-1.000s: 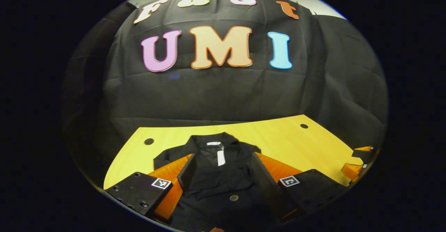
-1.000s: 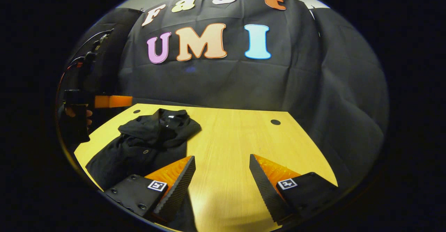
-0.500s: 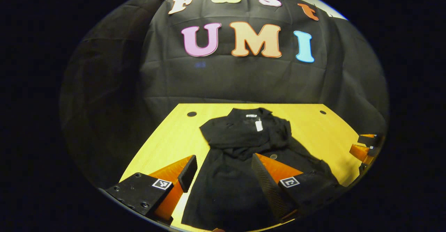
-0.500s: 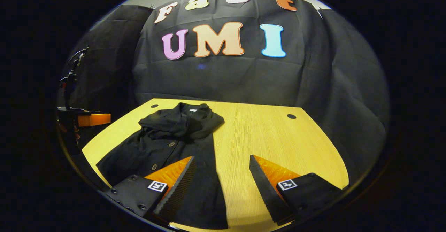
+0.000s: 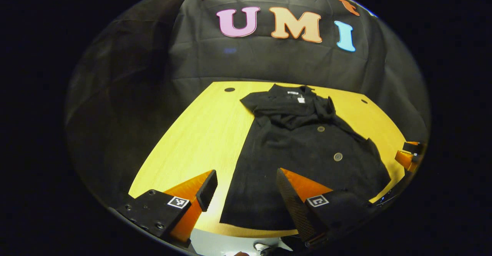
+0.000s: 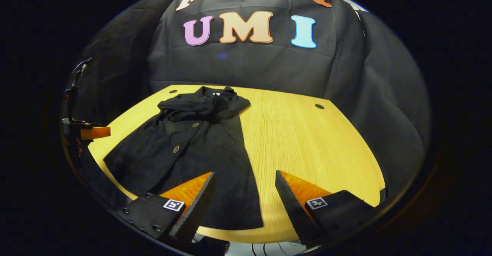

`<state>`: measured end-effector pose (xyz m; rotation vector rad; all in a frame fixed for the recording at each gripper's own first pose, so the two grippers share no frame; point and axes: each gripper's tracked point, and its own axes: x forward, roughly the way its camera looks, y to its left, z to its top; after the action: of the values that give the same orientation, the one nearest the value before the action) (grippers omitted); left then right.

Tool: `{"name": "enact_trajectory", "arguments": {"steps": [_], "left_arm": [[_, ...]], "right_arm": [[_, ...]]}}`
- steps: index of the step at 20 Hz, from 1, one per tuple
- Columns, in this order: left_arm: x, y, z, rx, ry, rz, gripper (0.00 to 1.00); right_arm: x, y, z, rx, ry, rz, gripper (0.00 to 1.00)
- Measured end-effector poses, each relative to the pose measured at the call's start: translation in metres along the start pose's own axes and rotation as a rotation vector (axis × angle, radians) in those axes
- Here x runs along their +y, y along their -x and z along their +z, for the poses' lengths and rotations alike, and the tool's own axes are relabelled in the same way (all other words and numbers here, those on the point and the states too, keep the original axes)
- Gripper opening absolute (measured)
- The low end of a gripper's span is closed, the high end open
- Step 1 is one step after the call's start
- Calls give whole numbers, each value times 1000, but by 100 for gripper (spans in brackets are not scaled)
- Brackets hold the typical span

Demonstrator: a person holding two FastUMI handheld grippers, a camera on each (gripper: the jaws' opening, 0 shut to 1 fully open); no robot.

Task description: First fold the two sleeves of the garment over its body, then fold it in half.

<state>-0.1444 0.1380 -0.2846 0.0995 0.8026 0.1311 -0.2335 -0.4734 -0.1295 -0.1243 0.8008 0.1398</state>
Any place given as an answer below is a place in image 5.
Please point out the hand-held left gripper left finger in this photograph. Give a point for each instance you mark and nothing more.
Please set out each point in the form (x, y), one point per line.
(207, 190)

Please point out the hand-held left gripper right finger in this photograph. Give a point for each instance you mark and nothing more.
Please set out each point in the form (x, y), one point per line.
(292, 206)

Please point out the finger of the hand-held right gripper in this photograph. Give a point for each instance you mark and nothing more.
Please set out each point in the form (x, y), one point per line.
(403, 158)

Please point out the black button shirt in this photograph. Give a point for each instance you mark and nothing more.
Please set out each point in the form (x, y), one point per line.
(300, 152)

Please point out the person's white shoe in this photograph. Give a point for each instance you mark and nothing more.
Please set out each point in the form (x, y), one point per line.
(263, 246)

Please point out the black backdrop cloth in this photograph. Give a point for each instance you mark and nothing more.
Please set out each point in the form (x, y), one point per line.
(269, 64)

